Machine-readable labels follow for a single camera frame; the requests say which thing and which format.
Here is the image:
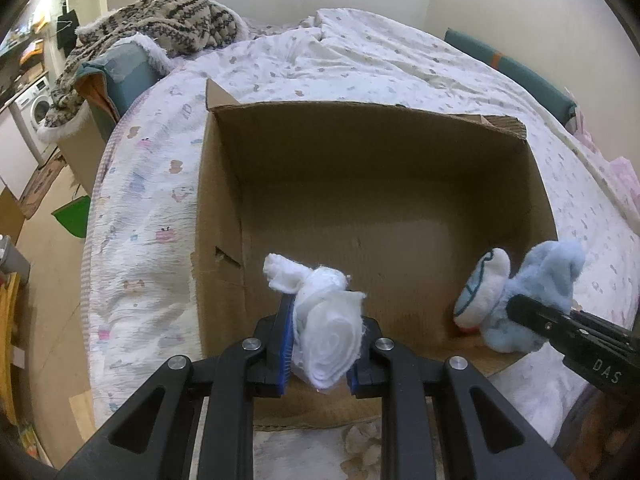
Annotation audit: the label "brown cloth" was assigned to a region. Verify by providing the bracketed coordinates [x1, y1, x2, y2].
[552, 385, 640, 463]

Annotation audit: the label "brown cardboard box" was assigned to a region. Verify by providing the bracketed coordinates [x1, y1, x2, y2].
[190, 78, 560, 432]

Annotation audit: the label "teal long pillow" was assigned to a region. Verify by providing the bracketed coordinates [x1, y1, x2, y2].
[443, 28, 578, 126]

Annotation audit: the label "grey bin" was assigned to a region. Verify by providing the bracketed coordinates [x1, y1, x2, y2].
[0, 235, 31, 277]

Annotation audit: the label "brown patterned fleece blanket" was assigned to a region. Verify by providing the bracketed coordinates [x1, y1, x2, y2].
[38, 0, 245, 144]

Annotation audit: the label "plain cardboard carton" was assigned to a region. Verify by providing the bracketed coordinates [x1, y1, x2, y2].
[56, 110, 110, 197]

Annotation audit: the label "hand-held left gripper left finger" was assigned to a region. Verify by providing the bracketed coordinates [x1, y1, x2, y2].
[55, 294, 296, 480]

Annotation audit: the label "green dustpan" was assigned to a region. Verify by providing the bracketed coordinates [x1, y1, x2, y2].
[51, 195, 92, 240]

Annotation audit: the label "dark hanging garment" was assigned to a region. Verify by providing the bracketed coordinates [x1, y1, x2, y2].
[56, 9, 81, 52]

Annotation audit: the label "light blue plush toy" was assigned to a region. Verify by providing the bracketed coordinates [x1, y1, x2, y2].
[453, 239, 587, 354]

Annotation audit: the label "white washing machine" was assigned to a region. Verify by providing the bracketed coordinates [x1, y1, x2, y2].
[11, 78, 57, 162]

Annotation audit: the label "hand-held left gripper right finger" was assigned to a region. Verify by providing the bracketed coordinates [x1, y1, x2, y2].
[346, 316, 577, 480]

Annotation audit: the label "yellow wooden chair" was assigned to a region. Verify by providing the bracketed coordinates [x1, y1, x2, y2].
[0, 272, 22, 423]

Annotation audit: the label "teal cushion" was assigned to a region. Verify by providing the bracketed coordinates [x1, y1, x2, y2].
[75, 42, 162, 131]

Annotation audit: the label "white fluffy cloth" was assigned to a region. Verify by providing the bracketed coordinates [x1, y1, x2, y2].
[345, 422, 384, 470]

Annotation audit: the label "brown door mat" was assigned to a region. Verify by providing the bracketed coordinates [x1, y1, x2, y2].
[18, 154, 67, 221]

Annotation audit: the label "bed with patterned sheet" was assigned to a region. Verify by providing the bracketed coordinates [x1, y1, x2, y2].
[82, 8, 640, 456]

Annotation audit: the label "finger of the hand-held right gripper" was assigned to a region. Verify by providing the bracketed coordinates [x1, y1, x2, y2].
[506, 294, 572, 357]

